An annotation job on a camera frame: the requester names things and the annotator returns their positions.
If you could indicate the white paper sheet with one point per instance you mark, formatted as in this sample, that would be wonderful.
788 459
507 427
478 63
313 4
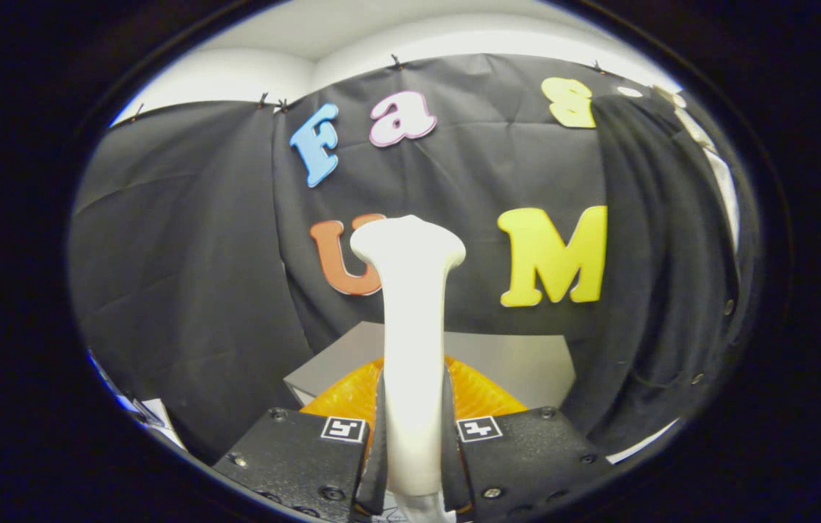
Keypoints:
163 425

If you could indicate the white cabinet with grey top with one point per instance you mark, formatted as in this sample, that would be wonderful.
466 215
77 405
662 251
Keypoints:
512 363

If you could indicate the black backdrop cloth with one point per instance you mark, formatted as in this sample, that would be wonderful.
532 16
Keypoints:
185 254

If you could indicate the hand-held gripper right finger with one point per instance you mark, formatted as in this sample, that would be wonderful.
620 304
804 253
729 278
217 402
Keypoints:
527 457

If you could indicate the black blazer jacket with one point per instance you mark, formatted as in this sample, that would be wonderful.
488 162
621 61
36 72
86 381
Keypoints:
657 290

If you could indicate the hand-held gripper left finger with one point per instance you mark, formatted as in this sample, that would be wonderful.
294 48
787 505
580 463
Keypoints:
294 457

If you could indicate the white garment steamer head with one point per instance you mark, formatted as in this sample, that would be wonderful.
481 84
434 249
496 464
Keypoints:
414 327

